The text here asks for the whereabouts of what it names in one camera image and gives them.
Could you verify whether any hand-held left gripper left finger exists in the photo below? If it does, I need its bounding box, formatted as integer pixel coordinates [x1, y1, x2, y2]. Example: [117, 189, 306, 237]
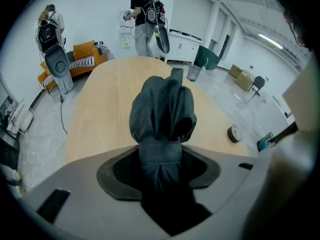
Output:
[23, 145, 173, 240]

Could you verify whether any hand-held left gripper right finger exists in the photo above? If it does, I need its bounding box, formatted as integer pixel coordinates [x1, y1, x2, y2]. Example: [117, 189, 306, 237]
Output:
[181, 145, 258, 214]

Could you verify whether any black umbrella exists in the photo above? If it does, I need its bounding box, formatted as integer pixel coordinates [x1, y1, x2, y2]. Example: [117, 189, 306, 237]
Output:
[128, 67, 213, 237]

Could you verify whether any brown tape roll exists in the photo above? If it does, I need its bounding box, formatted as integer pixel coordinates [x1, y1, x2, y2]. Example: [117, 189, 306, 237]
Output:
[226, 124, 245, 144]

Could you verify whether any blue wastebasket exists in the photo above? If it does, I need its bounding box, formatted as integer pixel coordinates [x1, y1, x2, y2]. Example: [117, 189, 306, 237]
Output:
[256, 131, 276, 153]

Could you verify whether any dark brown side table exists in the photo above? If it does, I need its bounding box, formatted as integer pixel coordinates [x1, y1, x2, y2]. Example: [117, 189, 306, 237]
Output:
[271, 121, 300, 145]

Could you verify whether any cardboard box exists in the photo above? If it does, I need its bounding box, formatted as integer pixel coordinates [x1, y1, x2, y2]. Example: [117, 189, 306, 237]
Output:
[234, 69, 256, 93]
[228, 63, 244, 79]

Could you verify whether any black chair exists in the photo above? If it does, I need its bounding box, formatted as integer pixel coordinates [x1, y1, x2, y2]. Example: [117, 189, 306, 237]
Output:
[247, 75, 266, 101]

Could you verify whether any oval wooden table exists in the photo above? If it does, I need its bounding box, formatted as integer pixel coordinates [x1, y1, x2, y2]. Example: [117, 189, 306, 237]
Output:
[64, 56, 250, 165]

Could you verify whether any dark green tub chair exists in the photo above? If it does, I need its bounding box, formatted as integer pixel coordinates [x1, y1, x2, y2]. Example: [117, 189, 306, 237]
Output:
[194, 45, 222, 71]

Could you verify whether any striped cushion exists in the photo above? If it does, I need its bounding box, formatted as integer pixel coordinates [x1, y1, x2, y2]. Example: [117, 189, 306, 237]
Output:
[41, 40, 111, 88]

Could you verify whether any ceiling light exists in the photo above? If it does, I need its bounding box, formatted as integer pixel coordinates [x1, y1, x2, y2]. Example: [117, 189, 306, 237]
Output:
[258, 32, 284, 51]

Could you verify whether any orange sofa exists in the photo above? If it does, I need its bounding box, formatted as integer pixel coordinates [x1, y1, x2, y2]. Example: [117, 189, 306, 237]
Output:
[37, 40, 112, 90]

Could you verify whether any person's head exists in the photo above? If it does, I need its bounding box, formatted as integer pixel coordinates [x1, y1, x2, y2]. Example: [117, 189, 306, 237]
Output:
[283, 8, 314, 49]

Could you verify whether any white water dispenser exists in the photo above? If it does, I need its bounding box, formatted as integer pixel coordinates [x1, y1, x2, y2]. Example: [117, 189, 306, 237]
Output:
[118, 7, 137, 57]

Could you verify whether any black cable with adapter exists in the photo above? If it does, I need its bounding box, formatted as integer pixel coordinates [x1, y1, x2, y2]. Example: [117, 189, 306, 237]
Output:
[59, 95, 69, 136]

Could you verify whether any black wire wastebasket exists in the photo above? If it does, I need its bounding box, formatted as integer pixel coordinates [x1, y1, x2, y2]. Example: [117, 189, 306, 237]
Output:
[186, 64, 203, 83]

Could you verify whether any black picture frame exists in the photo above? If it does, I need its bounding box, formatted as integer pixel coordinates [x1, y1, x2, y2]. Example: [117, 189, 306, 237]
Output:
[0, 95, 20, 135]

